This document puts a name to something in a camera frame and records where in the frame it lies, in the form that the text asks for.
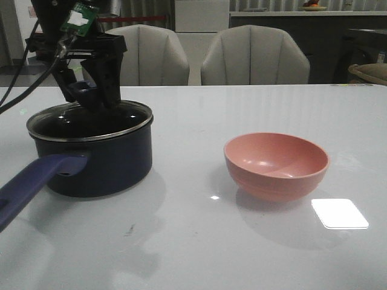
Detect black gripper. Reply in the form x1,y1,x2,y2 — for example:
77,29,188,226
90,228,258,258
26,1,127,109

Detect left beige upholstered chair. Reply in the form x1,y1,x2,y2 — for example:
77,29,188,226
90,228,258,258
107,24,190,86

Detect dark counter with white top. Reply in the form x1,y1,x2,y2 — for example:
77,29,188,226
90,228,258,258
229,11,386,84

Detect right beige upholstered chair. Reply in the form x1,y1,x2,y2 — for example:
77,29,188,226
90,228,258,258
201,25,310,85

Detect tan cushion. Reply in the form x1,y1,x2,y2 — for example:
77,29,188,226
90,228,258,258
348,63,386,86

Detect pink plastic bowl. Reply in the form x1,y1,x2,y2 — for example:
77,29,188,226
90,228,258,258
224,132,330,202

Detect dark blue saucepan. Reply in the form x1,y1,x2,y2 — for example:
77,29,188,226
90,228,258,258
1,124,152,230

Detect red barrier belt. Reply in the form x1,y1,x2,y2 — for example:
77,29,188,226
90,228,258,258
97,15,168,23

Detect green circuit board camera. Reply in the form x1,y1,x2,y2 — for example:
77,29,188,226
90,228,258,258
60,2,99,37

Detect glass lid with blue knob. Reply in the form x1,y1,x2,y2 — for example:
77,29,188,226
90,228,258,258
26,100,154,143

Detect black cables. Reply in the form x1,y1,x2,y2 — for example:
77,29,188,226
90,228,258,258
0,19,76,115

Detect grey pleated curtain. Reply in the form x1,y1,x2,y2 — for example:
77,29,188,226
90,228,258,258
101,0,175,31

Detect fruit plate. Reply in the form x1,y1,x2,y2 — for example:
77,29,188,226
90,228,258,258
301,0,327,11

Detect white cabinet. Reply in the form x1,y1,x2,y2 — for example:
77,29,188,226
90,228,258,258
174,1,230,86

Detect beige upholstered chair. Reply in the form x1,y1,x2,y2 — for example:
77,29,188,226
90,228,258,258
107,24,190,86
201,25,310,85

